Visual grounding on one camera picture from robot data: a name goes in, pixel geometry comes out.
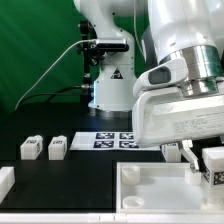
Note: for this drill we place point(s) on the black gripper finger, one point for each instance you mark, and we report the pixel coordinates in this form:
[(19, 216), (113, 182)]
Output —
[(185, 148)]

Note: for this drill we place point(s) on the white sheet with fiducial tags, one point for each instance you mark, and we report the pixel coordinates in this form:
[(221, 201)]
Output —
[(98, 141)]

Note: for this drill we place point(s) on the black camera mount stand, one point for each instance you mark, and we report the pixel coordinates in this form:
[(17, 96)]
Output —
[(92, 55)]

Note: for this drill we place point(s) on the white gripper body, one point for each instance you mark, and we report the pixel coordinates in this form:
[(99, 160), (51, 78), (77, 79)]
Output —
[(162, 114)]

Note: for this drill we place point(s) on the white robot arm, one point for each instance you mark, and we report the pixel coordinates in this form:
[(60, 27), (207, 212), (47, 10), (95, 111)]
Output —
[(177, 28)]

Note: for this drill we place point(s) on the white square tabletop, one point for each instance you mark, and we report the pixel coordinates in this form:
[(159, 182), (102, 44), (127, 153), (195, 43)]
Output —
[(164, 187)]

